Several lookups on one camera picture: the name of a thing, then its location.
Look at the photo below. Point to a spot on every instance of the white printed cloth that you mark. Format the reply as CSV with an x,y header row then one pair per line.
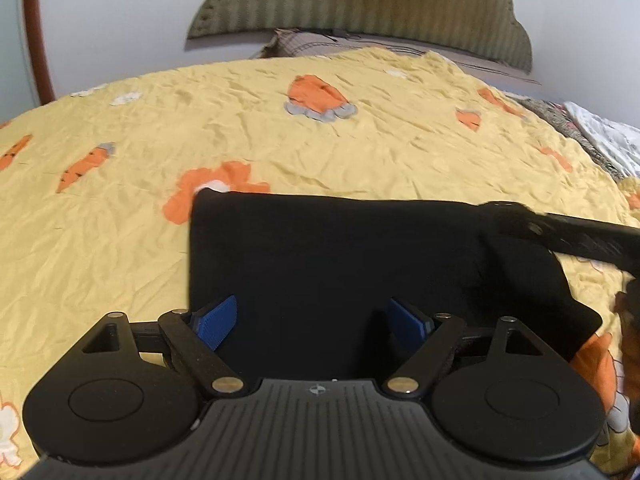
x,y
610,135

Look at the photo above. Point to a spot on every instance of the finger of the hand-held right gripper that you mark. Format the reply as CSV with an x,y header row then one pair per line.
x,y
575,237

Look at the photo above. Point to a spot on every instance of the grey patterned cloth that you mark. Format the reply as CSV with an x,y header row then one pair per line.
x,y
560,120

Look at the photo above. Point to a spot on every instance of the person's right forearm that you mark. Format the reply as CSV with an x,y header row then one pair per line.
x,y
629,320

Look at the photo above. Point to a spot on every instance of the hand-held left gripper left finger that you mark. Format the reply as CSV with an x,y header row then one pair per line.
x,y
217,322

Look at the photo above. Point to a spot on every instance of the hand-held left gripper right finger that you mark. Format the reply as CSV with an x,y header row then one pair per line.
x,y
406,322

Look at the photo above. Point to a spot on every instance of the grey plaid pillow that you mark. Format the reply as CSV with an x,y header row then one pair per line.
x,y
310,42

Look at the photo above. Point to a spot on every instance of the brown wooden door frame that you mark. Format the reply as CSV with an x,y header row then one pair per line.
x,y
37,35

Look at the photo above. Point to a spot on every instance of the yellow carrot print blanket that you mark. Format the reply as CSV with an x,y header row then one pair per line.
x,y
350,150

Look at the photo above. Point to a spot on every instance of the olive padded headboard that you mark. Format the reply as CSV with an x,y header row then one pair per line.
x,y
360,0

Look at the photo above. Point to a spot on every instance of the black pants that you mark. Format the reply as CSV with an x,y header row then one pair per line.
x,y
325,270

